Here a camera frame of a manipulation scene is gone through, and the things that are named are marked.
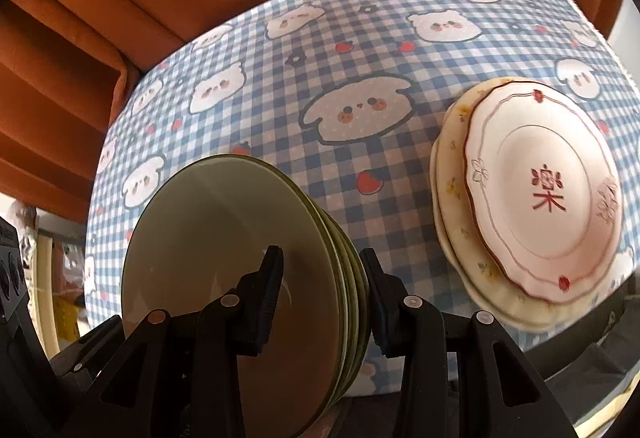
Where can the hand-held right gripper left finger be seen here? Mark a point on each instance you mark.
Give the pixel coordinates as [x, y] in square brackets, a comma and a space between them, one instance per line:
[265, 298]

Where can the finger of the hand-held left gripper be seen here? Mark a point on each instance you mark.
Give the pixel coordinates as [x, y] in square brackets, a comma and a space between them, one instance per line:
[95, 348]

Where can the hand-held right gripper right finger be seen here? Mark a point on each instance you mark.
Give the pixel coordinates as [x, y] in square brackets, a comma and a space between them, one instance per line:
[377, 298]

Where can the floral ceramic bowl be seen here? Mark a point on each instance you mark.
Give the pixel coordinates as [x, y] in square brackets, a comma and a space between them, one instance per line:
[352, 313]
[200, 243]
[364, 318]

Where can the white plate with red print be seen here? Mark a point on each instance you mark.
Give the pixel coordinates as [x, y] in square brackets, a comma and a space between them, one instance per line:
[510, 228]

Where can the round yellow floral deep plate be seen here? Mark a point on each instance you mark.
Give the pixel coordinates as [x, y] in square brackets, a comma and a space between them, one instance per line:
[457, 168]

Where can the white crumpled bag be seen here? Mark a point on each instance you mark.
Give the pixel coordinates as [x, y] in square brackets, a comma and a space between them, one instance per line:
[22, 220]

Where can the blue checked printed tablecloth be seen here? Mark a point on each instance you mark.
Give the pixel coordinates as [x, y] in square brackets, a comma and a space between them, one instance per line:
[375, 68]

